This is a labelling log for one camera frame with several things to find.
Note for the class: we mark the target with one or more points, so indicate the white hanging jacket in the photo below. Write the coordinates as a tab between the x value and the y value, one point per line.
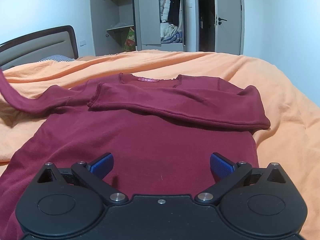
164	8

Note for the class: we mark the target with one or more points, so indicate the dark hanging clothes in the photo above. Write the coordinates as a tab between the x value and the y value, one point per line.
174	10

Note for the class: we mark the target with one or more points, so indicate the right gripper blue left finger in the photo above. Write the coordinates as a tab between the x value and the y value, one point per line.
91	175

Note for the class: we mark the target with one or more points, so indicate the pile of folded bedding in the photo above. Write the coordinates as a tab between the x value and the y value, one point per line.
170	33

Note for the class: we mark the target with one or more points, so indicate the orange bed sheet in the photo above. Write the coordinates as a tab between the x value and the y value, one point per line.
292	140

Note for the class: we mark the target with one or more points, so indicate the checkered pillow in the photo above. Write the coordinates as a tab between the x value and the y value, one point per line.
57	58

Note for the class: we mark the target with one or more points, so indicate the colourful bag in wardrobe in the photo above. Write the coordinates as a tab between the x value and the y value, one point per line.
130	41

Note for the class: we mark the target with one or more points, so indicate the dark red long-sleeve sweater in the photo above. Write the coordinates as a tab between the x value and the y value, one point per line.
161	133

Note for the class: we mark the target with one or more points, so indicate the grey wardrobe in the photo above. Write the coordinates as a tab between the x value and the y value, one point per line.
111	20

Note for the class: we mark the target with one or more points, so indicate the grey room door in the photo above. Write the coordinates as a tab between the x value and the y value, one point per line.
229	26

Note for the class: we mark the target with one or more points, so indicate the white wall socket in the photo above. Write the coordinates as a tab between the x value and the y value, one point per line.
82	43

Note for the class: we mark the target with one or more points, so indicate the brown padded headboard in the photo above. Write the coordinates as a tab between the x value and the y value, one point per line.
39	45

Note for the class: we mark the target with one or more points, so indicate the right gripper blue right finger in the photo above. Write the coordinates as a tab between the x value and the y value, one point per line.
228	176

